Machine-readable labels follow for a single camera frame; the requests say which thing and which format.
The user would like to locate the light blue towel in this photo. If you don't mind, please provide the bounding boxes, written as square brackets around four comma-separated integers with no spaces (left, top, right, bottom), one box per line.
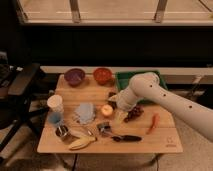
[74,103,96,125]

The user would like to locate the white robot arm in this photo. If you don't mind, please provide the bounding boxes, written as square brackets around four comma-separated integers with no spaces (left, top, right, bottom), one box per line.
[109,72,213,142]

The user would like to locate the red bowl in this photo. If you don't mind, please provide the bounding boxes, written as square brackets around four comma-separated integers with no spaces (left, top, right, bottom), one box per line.
[93,68,112,85]

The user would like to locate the purple bowl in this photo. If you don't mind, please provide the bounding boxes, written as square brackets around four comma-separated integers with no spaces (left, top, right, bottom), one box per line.
[64,68,85,86]

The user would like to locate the peach fruit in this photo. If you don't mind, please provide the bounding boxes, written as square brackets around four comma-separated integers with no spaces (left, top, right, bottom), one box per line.
[101,104,113,117]

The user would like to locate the green plastic tray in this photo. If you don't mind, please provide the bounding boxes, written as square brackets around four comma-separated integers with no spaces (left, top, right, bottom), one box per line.
[116,71,168,105]

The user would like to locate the bunch of dark grapes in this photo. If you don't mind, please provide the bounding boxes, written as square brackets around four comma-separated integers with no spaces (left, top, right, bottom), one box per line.
[124,105,144,122]

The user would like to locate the small metal cup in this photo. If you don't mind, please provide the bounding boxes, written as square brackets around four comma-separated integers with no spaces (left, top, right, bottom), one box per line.
[97,122,111,133]

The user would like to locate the orange carrot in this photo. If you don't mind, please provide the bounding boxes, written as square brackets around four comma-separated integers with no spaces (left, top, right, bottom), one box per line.
[146,113,160,134]

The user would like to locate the wooden table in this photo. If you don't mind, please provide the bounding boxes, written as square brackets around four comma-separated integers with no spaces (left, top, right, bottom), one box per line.
[37,74,183,153]

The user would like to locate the yellow banana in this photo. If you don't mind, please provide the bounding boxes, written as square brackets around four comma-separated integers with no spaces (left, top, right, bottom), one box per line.
[68,136,97,150]

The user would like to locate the white cup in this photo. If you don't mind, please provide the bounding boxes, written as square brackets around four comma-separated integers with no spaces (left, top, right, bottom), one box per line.
[47,95,64,113]

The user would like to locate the metal measuring cup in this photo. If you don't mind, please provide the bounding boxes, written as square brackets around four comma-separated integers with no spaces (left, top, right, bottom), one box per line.
[55,125,69,140]

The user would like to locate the blue cup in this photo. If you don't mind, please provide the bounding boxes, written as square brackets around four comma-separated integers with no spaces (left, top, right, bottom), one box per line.
[47,112,63,127]

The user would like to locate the black office chair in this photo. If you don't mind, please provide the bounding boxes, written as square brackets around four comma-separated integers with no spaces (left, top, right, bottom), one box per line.
[0,51,48,153]

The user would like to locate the black handled utensil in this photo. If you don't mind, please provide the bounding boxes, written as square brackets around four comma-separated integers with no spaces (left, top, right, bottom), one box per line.
[103,132,142,142]

